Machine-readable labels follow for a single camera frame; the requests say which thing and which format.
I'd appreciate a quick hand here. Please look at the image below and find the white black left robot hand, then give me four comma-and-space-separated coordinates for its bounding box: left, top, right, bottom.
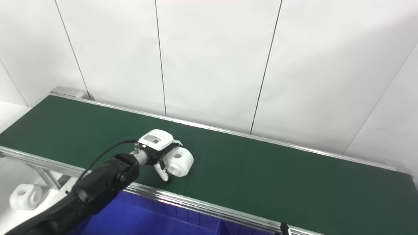
137, 129, 183, 183

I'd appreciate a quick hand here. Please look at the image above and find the white ring-shaped plastic part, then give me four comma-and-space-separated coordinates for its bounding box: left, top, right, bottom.
9, 183, 43, 211
162, 146, 194, 178

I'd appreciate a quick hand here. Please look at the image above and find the blue plastic bin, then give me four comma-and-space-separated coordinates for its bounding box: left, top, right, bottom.
218, 219, 276, 235
67, 191, 223, 235

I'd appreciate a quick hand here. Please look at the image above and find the green conveyor belt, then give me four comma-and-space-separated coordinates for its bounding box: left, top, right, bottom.
0, 95, 418, 235
0, 92, 414, 235

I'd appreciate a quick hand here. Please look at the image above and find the grey conveyor end box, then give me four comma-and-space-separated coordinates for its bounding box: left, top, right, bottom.
52, 86, 86, 99

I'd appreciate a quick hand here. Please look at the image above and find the aluminium conveyor leg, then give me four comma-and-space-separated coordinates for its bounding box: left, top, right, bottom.
30, 163, 72, 191

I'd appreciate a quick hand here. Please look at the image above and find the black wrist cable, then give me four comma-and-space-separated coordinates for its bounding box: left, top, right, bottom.
78, 139, 138, 180

